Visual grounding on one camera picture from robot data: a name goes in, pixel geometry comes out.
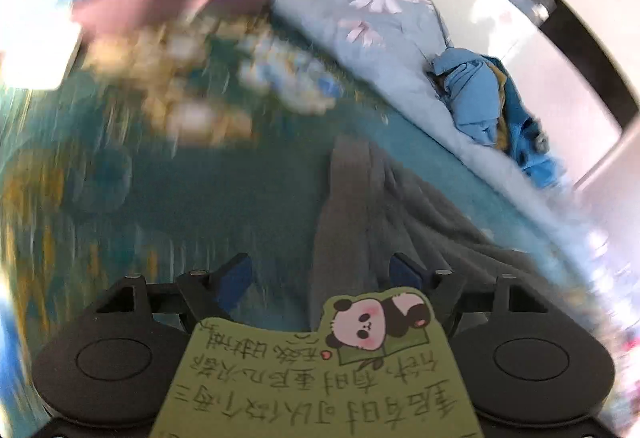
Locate grey knit garment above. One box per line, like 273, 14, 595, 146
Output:
309, 136, 573, 328

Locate blue bundled clothes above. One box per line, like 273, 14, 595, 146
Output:
427, 47, 561, 188

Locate green panda sticky note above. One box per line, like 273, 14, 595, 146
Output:
151, 288, 483, 438

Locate teal floral bedspread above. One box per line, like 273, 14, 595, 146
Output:
0, 12, 601, 438

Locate pink pillow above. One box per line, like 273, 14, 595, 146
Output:
0, 0, 266, 44

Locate white black glossy wardrobe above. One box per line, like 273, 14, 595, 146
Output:
432, 0, 639, 203

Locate light blue floral quilt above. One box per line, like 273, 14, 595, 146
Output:
273, 0, 639, 320

